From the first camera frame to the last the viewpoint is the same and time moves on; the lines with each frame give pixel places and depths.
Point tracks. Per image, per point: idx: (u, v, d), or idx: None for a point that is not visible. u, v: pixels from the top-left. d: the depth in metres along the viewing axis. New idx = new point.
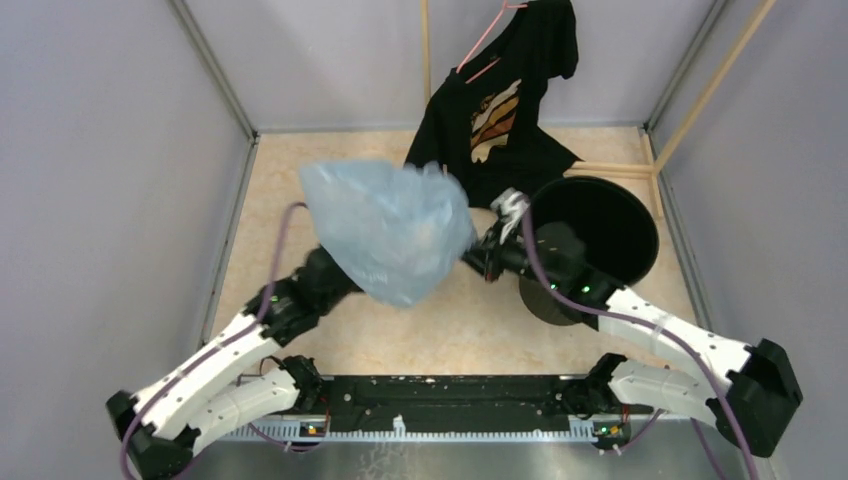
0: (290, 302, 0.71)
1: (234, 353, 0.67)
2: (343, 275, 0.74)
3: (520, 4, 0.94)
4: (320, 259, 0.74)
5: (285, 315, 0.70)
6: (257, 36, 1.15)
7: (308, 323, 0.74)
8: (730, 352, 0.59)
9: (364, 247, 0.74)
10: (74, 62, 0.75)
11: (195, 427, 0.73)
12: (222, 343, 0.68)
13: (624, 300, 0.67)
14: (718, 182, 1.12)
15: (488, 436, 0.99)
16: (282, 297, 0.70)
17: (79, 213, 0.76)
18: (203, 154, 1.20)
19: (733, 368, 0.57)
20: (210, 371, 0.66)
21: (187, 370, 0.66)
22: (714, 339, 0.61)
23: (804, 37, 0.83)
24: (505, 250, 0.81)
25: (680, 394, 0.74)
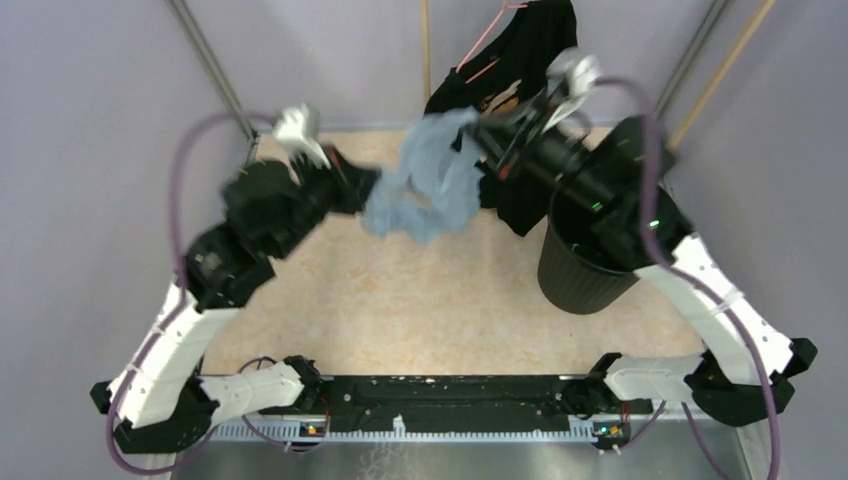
0: (220, 258, 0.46)
1: (176, 337, 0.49)
2: (277, 208, 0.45)
3: (520, 6, 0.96)
4: (233, 193, 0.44)
5: (217, 274, 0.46)
6: (257, 36, 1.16)
7: (258, 278, 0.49)
8: (778, 348, 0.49)
9: (342, 168, 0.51)
10: (73, 59, 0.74)
11: (214, 396, 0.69)
12: (159, 327, 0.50)
13: (691, 254, 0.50)
14: (719, 182, 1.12)
15: (488, 436, 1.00)
16: (212, 251, 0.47)
17: (78, 212, 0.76)
18: (202, 153, 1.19)
19: (777, 371, 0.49)
20: (157, 359, 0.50)
21: (140, 361, 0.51)
22: (768, 329, 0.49)
23: (804, 36, 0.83)
24: (544, 141, 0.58)
25: (662, 376, 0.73)
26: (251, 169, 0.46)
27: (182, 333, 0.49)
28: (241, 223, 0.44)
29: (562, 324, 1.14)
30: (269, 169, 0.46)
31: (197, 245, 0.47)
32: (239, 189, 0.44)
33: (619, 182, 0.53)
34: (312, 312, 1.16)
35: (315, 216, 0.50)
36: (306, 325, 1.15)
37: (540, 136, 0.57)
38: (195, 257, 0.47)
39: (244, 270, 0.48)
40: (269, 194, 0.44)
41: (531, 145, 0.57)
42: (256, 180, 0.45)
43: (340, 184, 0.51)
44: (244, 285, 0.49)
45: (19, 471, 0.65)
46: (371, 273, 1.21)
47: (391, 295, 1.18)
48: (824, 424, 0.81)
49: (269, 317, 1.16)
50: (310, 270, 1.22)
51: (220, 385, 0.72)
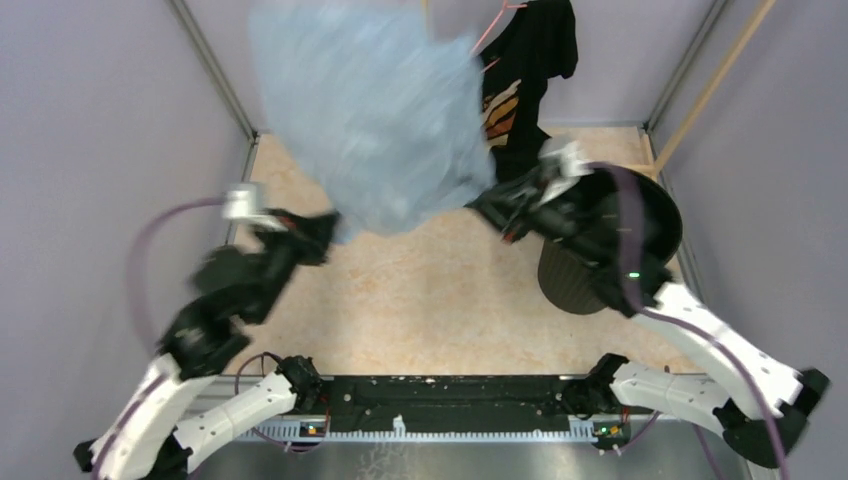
0: (204, 333, 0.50)
1: (157, 403, 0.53)
2: (238, 288, 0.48)
3: (520, 5, 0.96)
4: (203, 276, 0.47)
5: (196, 350, 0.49)
6: (255, 35, 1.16)
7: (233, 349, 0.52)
8: (784, 381, 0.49)
9: (318, 227, 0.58)
10: (75, 59, 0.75)
11: (186, 445, 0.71)
12: (143, 393, 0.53)
13: (675, 300, 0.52)
14: (719, 182, 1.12)
15: (488, 436, 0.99)
16: (191, 326, 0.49)
17: (79, 212, 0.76)
18: (202, 153, 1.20)
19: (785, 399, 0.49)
20: (141, 422, 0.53)
21: (122, 424, 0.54)
22: (769, 361, 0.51)
23: (805, 32, 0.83)
24: (544, 212, 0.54)
25: (684, 399, 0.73)
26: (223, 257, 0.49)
27: (162, 400, 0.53)
28: (195, 316, 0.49)
29: (562, 324, 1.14)
30: (234, 257, 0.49)
31: (179, 321, 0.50)
32: (211, 272, 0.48)
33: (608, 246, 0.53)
34: (312, 311, 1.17)
35: (283, 276, 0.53)
36: (306, 324, 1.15)
37: (541, 204, 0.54)
38: (176, 332, 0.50)
39: (217, 345, 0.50)
40: (234, 283, 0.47)
41: (527, 219, 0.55)
42: (211, 270, 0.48)
43: (308, 241, 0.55)
44: (225, 357, 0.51)
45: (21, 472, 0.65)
46: (371, 273, 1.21)
47: (390, 295, 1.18)
48: (824, 425, 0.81)
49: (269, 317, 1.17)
50: (310, 271, 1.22)
51: (191, 429, 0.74)
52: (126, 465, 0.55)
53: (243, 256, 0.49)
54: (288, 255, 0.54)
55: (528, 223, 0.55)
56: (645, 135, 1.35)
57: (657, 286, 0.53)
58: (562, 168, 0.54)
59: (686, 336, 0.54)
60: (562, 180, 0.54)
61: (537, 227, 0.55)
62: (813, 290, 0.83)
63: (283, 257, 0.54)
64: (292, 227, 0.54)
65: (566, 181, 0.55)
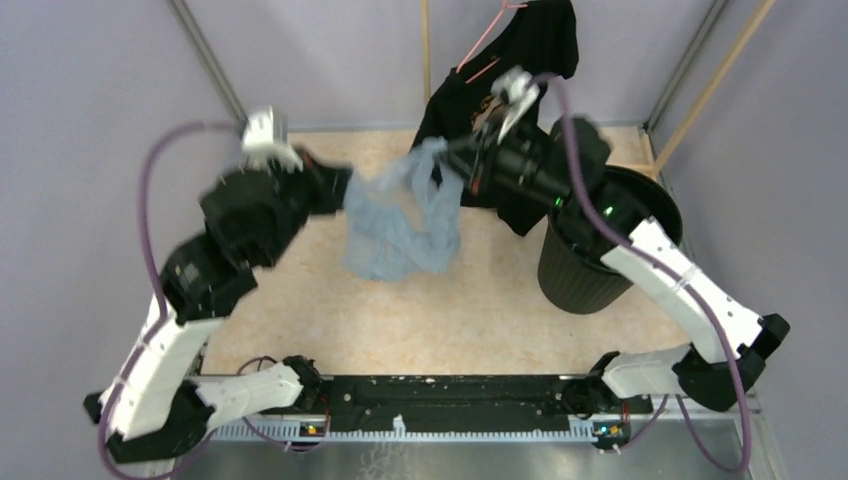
0: (200, 269, 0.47)
1: (159, 350, 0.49)
2: (263, 220, 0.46)
3: (519, 5, 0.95)
4: (211, 201, 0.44)
5: (196, 286, 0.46)
6: (255, 35, 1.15)
7: (244, 284, 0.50)
8: (747, 325, 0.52)
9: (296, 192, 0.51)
10: (74, 58, 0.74)
11: (209, 403, 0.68)
12: (143, 340, 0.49)
13: (651, 239, 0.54)
14: (719, 182, 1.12)
15: (488, 436, 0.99)
16: (188, 263, 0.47)
17: (80, 213, 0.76)
18: (202, 153, 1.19)
19: (744, 343, 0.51)
20: (143, 373, 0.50)
21: (127, 373, 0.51)
22: (732, 303, 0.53)
23: (805, 32, 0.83)
24: (502, 152, 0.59)
25: (654, 367, 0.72)
26: (231, 180, 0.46)
27: (163, 346, 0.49)
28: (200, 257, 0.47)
29: (562, 324, 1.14)
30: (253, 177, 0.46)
31: (176, 258, 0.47)
32: (218, 199, 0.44)
33: (561, 171, 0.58)
34: (311, 311, 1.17)
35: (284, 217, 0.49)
36: (306, 324, 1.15)
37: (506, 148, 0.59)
38: (176, 269, 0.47)
39: (226, 278, 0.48)
40: (253, 205, 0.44)
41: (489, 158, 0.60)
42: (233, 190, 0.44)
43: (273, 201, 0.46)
44: (233, 289, 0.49)
45: (20, 470, 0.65)
46: None
47: (390, 295, 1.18)
48: (823, 424, 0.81)
49: (268, 316, 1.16)
50: (310, 270, 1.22)
51: (213, 390, 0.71)
52: (136, 416, 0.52)
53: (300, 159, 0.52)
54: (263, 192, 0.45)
55: (489, 173, 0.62)
56: (645, 135, 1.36)
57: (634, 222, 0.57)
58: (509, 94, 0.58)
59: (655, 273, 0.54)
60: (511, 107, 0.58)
61: (499, 168, 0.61)
62: (811, 290, 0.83)
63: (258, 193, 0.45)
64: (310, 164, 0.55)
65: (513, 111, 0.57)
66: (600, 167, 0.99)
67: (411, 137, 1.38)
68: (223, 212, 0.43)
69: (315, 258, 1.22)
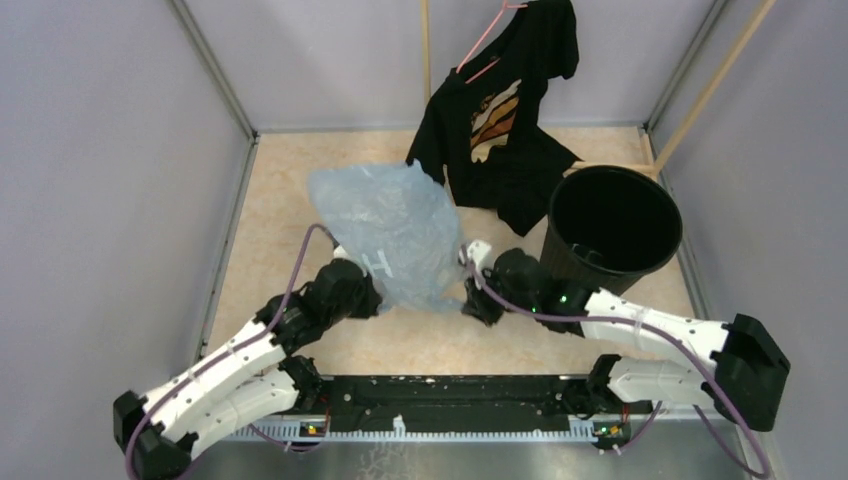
0: (298, 313, 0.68)
1: (244, 360, 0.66)
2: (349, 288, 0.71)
3: (520, 5, 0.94)
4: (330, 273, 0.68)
5: (294, 325, 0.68)
6: (255, 38, 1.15)
7: (312, 334, 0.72)
8: (706, 330, 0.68)
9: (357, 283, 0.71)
10: (75, 61, 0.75)
11: (191, 432, 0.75)
12: (233, 348, 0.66)
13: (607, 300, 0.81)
14: (718, 183, 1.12)
15: (488, 436, 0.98)
16: (290, 308, 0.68)
17: (79, 213, 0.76)
18: (202, 155, 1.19)
19: (717, 350, 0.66)
20: (220, 374, 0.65)
21: (199, 372, 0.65)
22: (695, 324, 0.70)
23: (804, 34, 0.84)
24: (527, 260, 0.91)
25: (675, 382, 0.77)
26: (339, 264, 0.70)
27: (248, 358, 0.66)
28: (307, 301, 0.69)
29: None
30: (347, 266, 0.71)
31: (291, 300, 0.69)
32: (334, 273, 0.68)
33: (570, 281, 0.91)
34: None
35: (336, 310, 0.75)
36: None
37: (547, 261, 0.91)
38: (284, 315, 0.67)
39: (316, 322, 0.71)
40: (353, 278, 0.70)
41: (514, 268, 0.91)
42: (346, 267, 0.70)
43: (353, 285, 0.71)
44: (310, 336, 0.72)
45: (24, 469, 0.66)
46: None
47: None
48: (822, 425, 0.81)
49: None
50: (310, 270, 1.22)
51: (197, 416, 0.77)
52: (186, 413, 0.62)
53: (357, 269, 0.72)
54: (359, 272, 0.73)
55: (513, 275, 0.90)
56: (645, 135, 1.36)
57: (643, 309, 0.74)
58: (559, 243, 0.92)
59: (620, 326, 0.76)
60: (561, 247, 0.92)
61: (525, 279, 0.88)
62: (810, 292, 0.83)
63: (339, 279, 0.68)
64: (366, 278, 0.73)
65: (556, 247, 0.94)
66: (601, 168, 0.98)
67: (411, 137, 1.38)
68: (332, 282, 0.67)
69: (315, 259, 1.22)
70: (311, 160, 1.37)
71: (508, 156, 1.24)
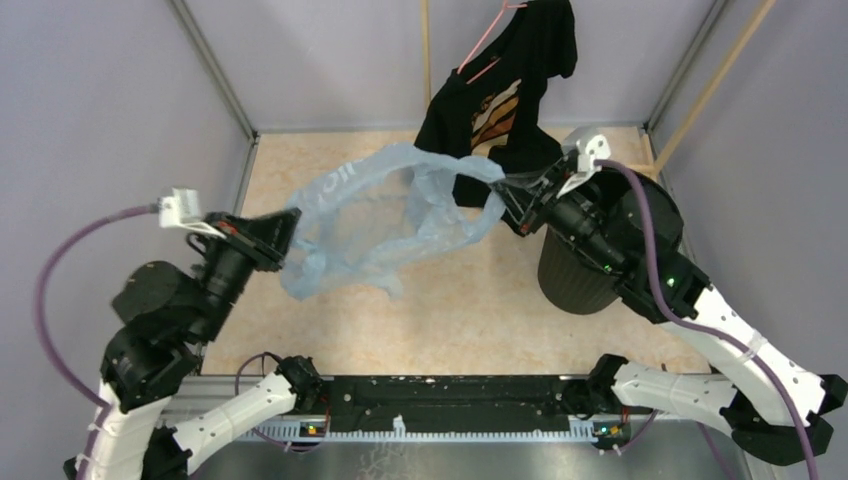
0: (133, 360, 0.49)
1: (111, 432, 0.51)
2: (167, 307, 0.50)
3: (519, 5, 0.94)
4: (123, 307, 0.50)
5: (133, 375, 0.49)
6: (255, 38, 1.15)
7: (179, 369, 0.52)
8: (809, 387, 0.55)
9: (273, 230, 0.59)
10: (75, 61, 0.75)
11: (186, 447, 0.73)
12: (96, 425, 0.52)
13: (718, 310, 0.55)
14: (718, 183, 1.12)
15: (488, 436, 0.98)
16: (123, 353, 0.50)
17: (79, 214, 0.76)
18: (202, 154, 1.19)
19: (814, 410, 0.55)
20: (109, 441, 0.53)
21: (89, 451, 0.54)
22: (797, 370, 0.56)
23: (804, 34, 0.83)
24: (560, 207, 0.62)
25: (690, 401, 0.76)
26: (142, 277, 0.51)
27: (115, 428, 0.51)
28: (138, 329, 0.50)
29: (562, 324, 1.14)
30: (160, 272, 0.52)
31: (116, 344, 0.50)
32: (129, 301, 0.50)
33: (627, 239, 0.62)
34: (311, 311, 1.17)
35: (230, 299, 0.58)
36: (306, 324, 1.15)
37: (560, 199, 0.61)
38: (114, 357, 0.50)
39: (159, 366, 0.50)
40: (162, 304, 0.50)
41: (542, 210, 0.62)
42: (143, 295, 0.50)
43: (256, 246, 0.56)
44: (171, 376, 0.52)
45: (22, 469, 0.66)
46: None
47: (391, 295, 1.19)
48: None
49: (268, 316, 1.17)
50: None
51: (192, 432, 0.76)
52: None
53: (174, 269, 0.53)
54: (239, 259, 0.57)
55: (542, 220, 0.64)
56: (645, 135, 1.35)
57: (695, 293, 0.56)
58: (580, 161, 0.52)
59: (722, 346, 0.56)
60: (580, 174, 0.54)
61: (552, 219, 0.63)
62: (809, 292, 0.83)
63: (235, 262, 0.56)
64: (233, 232, 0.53)
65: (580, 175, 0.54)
66: None
67: (411, 137, 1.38)
68: (136, 315, 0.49)
69: None
70: (311, 160, 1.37)
71: (508, 155, 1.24)
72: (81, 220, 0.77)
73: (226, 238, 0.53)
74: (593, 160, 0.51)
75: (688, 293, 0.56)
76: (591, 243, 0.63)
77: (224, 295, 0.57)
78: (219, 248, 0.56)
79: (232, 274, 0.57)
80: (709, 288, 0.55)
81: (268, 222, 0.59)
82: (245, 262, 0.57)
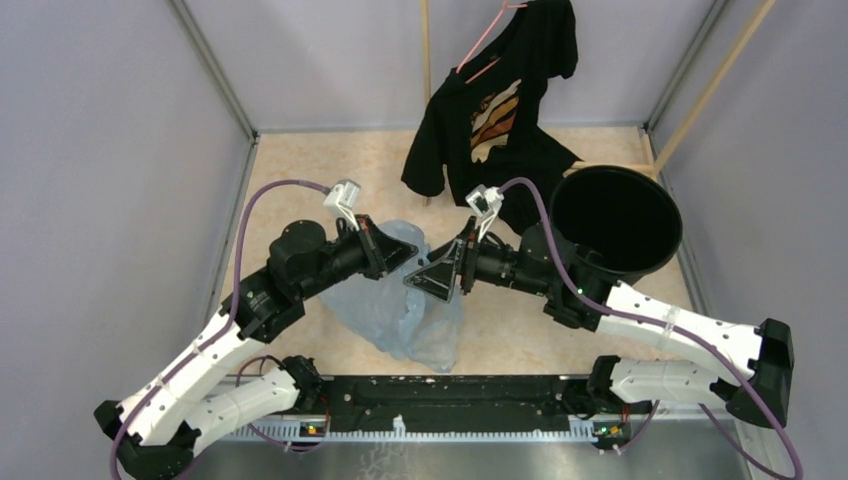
0: (268, 297, 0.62)
1: (213, 358, 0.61)
2: (312, 258, 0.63)
3: (520, 5, 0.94)
4: (280, 249, 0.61)
5: (260, 312, 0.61)
6: (256, 38, 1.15)
7: (292, 315, 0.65)
8: (741, 337, 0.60)
9: (391, 247, 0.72)
10: (75, 60, 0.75)
11: (195, 427, 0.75)
12: (199, 348, 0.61)
13: (628, 299, 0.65)
14: (717, 183, 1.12)
15: (488, 436, 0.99)
16: (257, 293, 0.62)
17: (79, 213, 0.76)
18: (202, 154, 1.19)
19: (754, 357, 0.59)
20: (190, 377, 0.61)
21: (169, 378, 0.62)
22: (724, 327, 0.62)
23: (803, 34, 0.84)
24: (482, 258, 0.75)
25: (680, 383, 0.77)
26: (294, 231, 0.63)
27: (218, 356, 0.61)
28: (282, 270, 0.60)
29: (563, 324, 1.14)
30: (309, 229, 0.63)
31: (251, 285, 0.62)
32: (284, 246, 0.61)
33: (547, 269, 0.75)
34: (312, 311, 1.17)
35: (337, 277, 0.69)
36: (306, 324, 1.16)
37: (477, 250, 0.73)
38: (247, 294, 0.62)
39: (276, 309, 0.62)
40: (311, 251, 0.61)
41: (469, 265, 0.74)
42: (293, 241, 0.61)
43: (375, 247, 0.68)
44: (282, 320, 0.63)
45: (22, 468, 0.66)
46: None
47: None
48: (823, 425, 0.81)
49: None
50: None
51: (200, 412, 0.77)
52: (161, 420, 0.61)
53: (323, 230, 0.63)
54: (358, 254, 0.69)
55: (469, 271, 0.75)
56: (645, 135, 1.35)
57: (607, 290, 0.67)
58: (485, 212, 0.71)
59: (646, 328, 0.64)
60: (484, 217, 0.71)
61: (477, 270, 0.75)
62: (809, 291, 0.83)
63: (353, 255, 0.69)
64: (367, 232, 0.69)
65: (486, 218, 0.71)
66: (601, 167, 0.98)
67: (411, 137, 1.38)
68: (289, 256, 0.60)
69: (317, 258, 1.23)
70: (311, 160, 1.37)
71: (508, 155, 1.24)
72: (82, 218, 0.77)
73: (358, 230, 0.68)
74: (495, 210, 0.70)
75: (599, 293, 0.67)
76: (519, 280, 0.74)
77: (332, 275, 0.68)
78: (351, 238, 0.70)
79: (345, 261, 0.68)
80: (617, 283, 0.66)
81: (392, 241, 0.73)
82: (360, 259, 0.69)
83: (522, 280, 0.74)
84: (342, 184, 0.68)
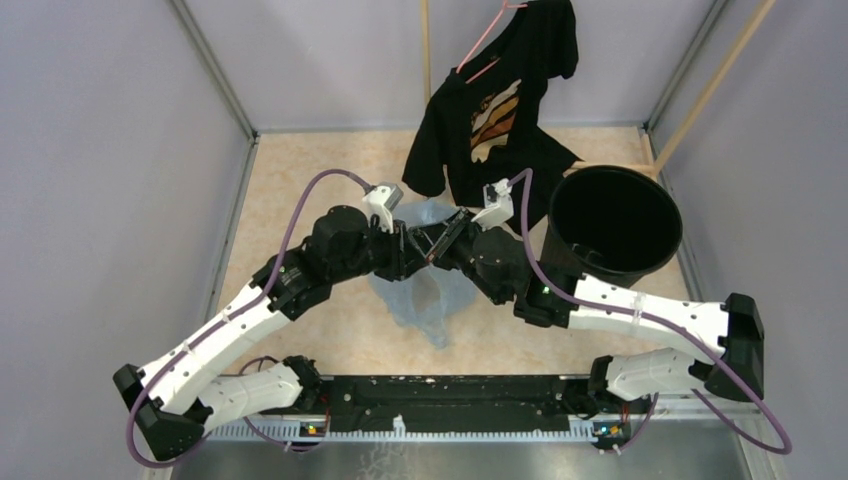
0: (299, 275, 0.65)
1: (242, 328, 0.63)
2: (352, 241, 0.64)
3: (519, 5, 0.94)
4: (326, 226, 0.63)
5: (289, 288, 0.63)
6: (255, 37, 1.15)
7: (319, 294, 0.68)
8: (708, 314, 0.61)
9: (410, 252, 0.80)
10: (74, 60, 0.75)
11: (207, 405, 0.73)
12: (229, 317, 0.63)
13: (594, 290, 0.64)
14: (717, 182, 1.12)
15: (488, 436, 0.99)
16: (291, 269, 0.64)
17: (79, 212, 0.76)
18: (202, 154, 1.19)
19: (723, 335, 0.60)
20: (218, 343, 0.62)
21: (195, 344, 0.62)
22: (691, 306, 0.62)
23: (803, 33, 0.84)
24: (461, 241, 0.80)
25: (665, 372, 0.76)
26: (341, 212, 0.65)
27: (247, 326, 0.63)
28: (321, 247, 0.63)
29: None
30: (354, 214, 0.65)
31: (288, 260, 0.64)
32: (330, 224, 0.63)
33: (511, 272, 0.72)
34: (312, 311, 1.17)
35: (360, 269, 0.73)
36: (306, 324, 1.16)
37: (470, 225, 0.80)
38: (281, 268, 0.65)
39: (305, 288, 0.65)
40: (353, 233, 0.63)
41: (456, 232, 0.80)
42: (337, 221, 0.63)
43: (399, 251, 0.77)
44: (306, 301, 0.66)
45: (20, 468, 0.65)
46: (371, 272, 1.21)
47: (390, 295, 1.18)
48: (824, 425, 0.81)
49: None
50: None
51: (212, 393, 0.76)
52: (184, 386, 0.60)
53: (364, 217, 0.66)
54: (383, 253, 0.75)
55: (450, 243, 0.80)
56: (645, 135, 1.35)
57: (574, 283, 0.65)
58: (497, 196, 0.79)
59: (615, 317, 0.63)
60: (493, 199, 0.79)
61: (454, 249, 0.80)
62: (811, 292, 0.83)
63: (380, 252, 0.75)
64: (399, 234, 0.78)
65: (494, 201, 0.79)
66: (601, 167, 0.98)
67: (411, 137, 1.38)
68: (333, 235, 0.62)
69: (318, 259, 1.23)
70: (311, 160, 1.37)
71: (507, 155, 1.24)
72: (81, 218, 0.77)
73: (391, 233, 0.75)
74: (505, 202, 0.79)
75: (568, 287, 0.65)
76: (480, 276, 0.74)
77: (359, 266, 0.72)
78: (383, 237, 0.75)
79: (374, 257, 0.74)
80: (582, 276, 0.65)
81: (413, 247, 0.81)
82: (384, 256, 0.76)
83: (477, 277, 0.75)
84: (388, 188, 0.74)
